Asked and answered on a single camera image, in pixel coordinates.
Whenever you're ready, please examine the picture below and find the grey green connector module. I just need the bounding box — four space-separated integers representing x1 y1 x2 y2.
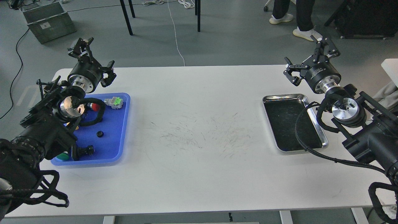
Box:
104 96 124 110

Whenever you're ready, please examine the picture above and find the black switch component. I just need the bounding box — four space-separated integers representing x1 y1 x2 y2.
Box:
71 145 95 161

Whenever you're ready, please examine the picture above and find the person's white shoe left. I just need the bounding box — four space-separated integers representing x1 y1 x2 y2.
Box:
269 14 294 25

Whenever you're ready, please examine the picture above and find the person's white shoe right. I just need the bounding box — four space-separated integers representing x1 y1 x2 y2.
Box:
293 27 323 42

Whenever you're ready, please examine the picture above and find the right-image gripper finger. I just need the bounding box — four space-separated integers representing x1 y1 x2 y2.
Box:
312 35 340 63
283 57 311 86

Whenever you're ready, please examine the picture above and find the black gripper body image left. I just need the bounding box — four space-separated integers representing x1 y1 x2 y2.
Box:
68 62 103 93

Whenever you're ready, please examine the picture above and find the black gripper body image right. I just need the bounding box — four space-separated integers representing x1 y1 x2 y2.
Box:
305 61 341 94

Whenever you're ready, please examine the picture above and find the white cable on floor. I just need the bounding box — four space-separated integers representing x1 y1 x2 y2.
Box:
142 0 196 67

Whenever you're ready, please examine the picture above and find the blue plastic tray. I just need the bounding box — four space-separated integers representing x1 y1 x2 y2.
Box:
51 92 131 166

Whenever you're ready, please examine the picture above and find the red push button switch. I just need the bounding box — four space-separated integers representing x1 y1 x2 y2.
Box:
85 103 100 112

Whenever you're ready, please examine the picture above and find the black table leg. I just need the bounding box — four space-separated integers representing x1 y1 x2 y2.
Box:
120 0 133 36

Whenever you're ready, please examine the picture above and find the silver metal tray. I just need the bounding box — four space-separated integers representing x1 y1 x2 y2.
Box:
262 93 329 154

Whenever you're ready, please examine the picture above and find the left-image gripper finger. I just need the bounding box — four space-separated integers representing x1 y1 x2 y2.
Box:
99 61 117 87
68 37 94 64

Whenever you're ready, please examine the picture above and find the green push button switch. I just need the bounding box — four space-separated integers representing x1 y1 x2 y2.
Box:
56 152 71 161

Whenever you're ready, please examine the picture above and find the person's white shoe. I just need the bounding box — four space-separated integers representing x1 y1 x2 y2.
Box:
269 14 294 25
293 27 323 42

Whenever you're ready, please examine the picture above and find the black cabinet on floor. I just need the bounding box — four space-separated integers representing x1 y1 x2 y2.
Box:
324 0 398 39

